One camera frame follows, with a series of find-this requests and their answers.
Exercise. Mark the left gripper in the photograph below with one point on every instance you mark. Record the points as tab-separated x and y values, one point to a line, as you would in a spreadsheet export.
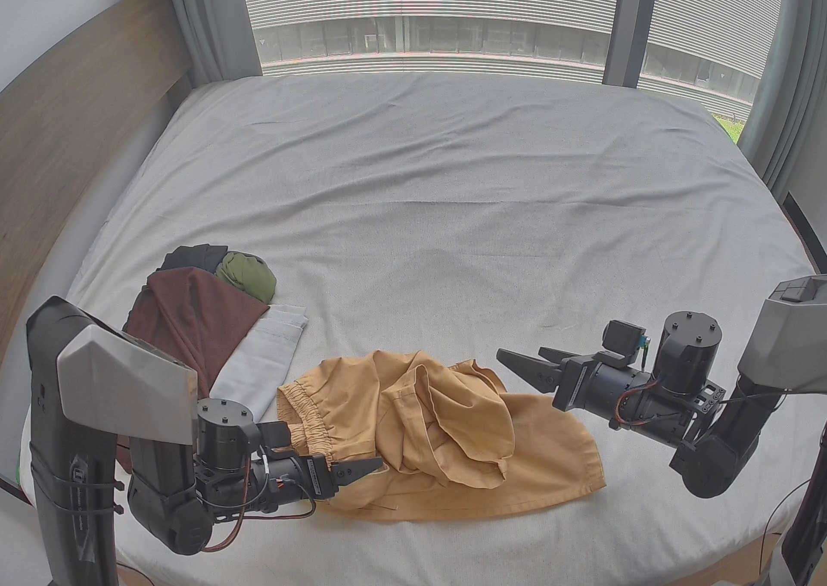
300	477

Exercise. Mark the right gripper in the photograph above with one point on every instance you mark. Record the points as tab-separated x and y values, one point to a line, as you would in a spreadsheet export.
601	386

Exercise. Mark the mustard yellow shorts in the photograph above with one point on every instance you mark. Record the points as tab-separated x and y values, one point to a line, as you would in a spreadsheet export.
452	441

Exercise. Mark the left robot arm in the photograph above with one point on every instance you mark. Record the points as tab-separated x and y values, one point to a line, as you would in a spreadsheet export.
77	441

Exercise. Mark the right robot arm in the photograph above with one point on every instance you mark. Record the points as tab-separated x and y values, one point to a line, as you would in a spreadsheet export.
688	351

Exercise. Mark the bed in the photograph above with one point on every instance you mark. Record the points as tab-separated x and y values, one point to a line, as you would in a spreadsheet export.
452	182

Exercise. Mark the white garment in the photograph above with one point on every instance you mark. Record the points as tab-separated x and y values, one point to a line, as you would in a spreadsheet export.
258	363

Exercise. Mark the brown waffle garment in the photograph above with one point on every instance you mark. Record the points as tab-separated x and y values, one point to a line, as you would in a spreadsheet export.
200	318

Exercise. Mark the green garment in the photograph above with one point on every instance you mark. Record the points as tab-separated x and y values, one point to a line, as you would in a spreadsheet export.
249	276

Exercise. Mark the black garment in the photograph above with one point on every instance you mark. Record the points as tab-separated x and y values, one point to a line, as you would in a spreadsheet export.
190	259

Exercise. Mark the window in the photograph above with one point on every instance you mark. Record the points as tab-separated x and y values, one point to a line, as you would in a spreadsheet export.
623	2

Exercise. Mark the grey-green curtain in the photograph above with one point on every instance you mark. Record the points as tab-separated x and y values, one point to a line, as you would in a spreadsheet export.
207	2
798	53

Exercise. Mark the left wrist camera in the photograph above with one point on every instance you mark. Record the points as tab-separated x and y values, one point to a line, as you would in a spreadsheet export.
276	435

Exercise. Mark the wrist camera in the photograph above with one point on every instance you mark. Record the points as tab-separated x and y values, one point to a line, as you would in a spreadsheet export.
623	341
276	435

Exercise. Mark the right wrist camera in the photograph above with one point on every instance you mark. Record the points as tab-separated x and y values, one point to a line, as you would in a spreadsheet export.
623	341

